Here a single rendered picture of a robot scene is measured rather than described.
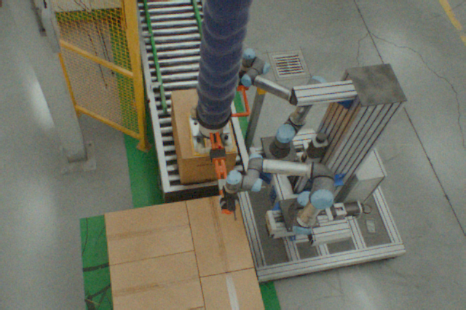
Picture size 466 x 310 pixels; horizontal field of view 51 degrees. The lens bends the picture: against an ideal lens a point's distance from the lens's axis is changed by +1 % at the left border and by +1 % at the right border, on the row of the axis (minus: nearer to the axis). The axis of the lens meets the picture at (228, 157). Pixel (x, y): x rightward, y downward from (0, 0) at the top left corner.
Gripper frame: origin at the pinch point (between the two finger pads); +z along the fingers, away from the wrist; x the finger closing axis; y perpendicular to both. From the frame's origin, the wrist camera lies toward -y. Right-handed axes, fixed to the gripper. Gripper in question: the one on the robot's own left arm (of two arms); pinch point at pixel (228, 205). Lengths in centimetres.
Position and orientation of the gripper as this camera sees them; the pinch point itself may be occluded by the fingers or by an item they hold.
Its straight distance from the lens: 294.7
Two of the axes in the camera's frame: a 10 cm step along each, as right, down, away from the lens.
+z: -1.0, 4.9, 8.6
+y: -1.6, -8.7, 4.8
